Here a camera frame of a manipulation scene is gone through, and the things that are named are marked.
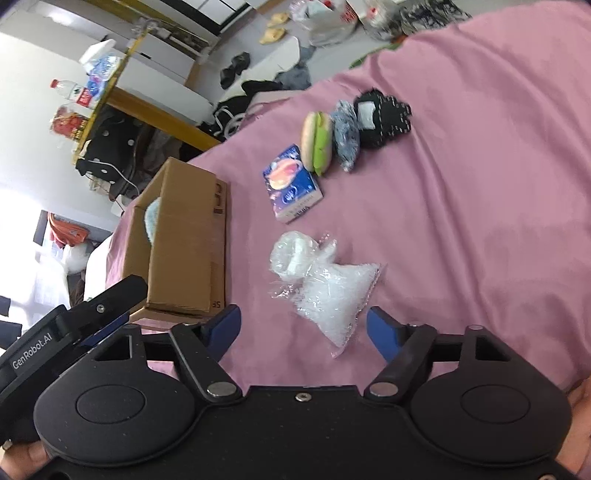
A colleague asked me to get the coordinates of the white floor mat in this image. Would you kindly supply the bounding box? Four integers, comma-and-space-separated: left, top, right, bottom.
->
252, 36, 301, 79

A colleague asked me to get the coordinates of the orange cloth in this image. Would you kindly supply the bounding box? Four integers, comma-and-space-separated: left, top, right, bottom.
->
46, 212, 88, 250

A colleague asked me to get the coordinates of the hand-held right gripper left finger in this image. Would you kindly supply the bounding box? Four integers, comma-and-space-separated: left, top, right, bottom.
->
95, 304, 243, 401

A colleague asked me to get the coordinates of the light blue plush toy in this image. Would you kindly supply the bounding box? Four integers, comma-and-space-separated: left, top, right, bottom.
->
143, 198, 163, 245

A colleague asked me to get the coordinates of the clear water bottle red label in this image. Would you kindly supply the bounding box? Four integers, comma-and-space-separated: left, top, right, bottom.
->
50, 78, 100, 108

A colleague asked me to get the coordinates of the clear trash bag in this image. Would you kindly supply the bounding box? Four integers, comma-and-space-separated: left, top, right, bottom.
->
362, 0, 402, 40

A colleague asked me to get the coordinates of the white charging cable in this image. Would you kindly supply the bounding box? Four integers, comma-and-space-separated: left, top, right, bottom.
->
90, 161, 141, 199

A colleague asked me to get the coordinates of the grey cloth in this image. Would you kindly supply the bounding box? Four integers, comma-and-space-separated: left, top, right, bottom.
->
276, 62, 312, 90

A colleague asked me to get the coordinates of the white tissue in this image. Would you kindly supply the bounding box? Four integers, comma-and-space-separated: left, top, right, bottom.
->
79, 39, 116, 65

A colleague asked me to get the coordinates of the black sock with white label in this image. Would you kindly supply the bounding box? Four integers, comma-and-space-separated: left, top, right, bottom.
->
353, 89, 413, 149

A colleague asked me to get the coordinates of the brown cardboard box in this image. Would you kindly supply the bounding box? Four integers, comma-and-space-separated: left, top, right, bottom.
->
121, 157, 230, 324

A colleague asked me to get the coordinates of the pink bed sheet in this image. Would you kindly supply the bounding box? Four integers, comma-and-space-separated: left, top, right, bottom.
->
105, 0, 591, 402

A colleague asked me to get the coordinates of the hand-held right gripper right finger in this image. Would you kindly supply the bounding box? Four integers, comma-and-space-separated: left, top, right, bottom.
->
365, 305, 513, 401

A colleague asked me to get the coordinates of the black polka-dot bag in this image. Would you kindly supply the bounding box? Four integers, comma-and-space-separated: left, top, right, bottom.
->
85, 104, 139, 162

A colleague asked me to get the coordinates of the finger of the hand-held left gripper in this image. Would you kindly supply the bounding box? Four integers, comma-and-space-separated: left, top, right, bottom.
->
69, 274, 149, 348

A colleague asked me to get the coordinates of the white gold-edged round table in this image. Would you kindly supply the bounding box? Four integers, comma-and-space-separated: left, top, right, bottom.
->
71, 23, 222, 162

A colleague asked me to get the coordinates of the dark stool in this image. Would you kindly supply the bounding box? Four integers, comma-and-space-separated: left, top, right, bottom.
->
76, 157, 122, 178

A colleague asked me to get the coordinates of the blue tissue packet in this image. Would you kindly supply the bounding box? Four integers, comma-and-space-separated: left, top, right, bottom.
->
85, 53, 123, 93

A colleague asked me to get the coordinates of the red snack bag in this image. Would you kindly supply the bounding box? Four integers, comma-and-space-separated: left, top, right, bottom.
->
50, 105, 90, 139

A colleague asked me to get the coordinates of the white bedding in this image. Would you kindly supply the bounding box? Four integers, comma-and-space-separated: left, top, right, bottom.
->
83, 235, 114, 305

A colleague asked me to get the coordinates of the person's left hand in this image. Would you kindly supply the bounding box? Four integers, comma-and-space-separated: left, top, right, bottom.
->
0, 438, 51, 480

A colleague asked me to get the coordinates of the black clothes pile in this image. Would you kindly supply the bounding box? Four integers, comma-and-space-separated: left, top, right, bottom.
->
213, 80, 282, 125

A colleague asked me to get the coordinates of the white plastic shopping bag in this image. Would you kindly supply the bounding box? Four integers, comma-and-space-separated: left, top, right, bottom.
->
291, 0, 358, 47

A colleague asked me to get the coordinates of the clear plastic bag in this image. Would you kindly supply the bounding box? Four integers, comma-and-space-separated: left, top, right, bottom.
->
269, 231, 382, 358

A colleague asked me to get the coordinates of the blue planet-print tissue pack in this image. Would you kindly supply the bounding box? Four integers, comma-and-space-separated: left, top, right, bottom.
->
262, 144, 325, 224

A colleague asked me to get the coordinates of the burger plush toy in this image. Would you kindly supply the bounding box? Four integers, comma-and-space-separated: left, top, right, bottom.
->
300, 111, 334, 176

